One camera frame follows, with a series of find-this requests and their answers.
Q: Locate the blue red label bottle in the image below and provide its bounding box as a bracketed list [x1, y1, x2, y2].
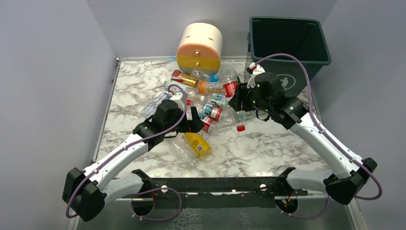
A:
[202, 103, 223, 121]

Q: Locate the yellow juice bottle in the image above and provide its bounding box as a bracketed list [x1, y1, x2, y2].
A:
[184, 132, 212, 160]

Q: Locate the red label small bottle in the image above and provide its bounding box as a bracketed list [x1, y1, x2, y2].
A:
[201, 116, 217, 133]

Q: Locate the green label tea bottle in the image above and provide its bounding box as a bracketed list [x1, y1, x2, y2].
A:
[233, 111, 246, 132]

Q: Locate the red label clear bottle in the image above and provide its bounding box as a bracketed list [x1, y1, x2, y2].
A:
[222, 69, 239, 98]

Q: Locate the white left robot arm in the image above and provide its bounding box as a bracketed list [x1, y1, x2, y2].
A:
[62, 99, 204, 222]

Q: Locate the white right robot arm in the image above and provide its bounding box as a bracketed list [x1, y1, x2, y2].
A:
[228, 72, 377, 205]

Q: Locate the dark green plastic bin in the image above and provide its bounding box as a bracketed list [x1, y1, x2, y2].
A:
[247, 16, 331, 97]

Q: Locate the white blue label bottle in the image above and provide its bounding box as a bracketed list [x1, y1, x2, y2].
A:
[210, 93, 226, 108]

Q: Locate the blue label clear bottle left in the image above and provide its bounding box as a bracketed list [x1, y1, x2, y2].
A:
[141, 92, 172, 118]

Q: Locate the clear bottle on table front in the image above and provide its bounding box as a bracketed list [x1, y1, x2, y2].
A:
[172, 138, 198, 165]

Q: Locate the white label long bottle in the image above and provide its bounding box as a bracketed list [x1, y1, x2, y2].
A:
[163, 80, 197, 96]

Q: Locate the blue cap clear bottle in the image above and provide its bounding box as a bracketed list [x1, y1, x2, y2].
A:
[190, 69, 219, 82]

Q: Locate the orange label clear bottle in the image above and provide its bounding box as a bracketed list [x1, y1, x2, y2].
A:
[198, 81, 225, 94]

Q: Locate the red gold label bottle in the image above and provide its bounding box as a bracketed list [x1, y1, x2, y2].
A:
[171, 70, 198, 88]

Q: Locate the cream orange round drawer box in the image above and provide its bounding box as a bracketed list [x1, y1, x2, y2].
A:
[175, 23, 223, 74]

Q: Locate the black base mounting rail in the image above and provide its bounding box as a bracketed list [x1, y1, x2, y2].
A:
[126, 170, 308, 216]

